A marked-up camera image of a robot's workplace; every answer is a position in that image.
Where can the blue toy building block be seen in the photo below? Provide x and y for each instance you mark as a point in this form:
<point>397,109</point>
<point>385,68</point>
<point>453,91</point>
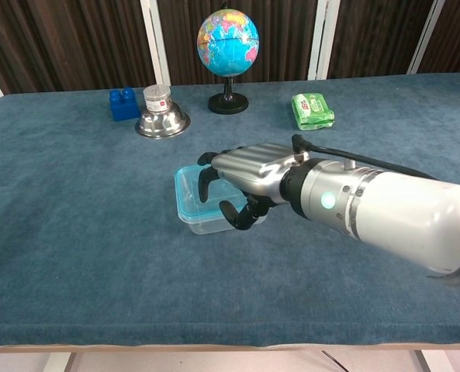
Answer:
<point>124,106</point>

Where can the small round clear jar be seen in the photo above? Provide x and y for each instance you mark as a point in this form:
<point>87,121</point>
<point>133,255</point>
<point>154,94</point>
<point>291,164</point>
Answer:
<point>156,98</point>

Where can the blue felt table cloth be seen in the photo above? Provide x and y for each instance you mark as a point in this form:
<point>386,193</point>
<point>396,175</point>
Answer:
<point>97,252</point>

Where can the blue transparent plastic lid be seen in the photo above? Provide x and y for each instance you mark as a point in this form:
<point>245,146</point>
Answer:
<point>189,186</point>

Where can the small globe on black stand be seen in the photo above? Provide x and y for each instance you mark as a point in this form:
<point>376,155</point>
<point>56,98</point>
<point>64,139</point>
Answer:
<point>227,42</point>

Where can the green wet wipes pack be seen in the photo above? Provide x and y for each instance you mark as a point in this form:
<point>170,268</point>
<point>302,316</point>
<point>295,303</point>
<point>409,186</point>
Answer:
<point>313,112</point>

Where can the clear plastic food container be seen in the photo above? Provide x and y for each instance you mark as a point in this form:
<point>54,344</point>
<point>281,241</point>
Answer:
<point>210,228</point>

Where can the upturned stainless steel bowl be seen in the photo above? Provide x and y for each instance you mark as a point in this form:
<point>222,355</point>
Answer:
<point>163,125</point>

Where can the grey metal table leg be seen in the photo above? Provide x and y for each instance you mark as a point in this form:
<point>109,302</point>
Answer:
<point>425,362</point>
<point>59,363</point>

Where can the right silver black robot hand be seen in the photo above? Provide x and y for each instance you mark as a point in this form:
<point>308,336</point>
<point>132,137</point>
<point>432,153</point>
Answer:
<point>253,166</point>

